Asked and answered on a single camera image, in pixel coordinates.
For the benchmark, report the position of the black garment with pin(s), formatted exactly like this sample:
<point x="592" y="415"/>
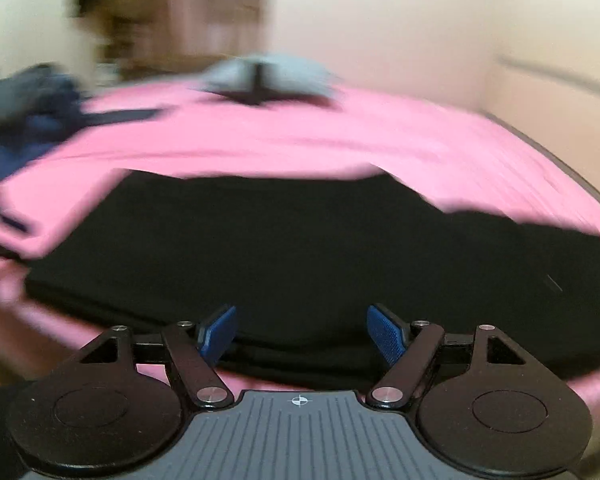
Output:
<point x="280" y="240"/>

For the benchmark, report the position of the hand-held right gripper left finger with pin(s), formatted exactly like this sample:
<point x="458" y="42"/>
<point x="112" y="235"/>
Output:
<point x="218" y="336"/>

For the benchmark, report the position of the grey bed frame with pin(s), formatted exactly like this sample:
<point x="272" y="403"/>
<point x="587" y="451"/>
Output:
<point x="570" y="170"/>

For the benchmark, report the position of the pink blanket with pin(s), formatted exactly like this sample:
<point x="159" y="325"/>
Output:
<point x="305" y="130"/>

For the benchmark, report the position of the brown wooden furniture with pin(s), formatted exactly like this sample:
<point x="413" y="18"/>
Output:
<point x="215" y="5"/>

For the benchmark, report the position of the navy blue clothes pile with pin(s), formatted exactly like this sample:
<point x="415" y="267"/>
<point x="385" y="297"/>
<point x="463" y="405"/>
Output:
<point x="35" y="125"/>

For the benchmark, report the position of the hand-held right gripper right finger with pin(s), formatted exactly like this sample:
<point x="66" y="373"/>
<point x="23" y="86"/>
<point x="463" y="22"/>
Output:
<point x="387" y="334"/>

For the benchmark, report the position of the grey folded garment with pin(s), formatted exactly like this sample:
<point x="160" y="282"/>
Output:
<point x="297" y="72"/>

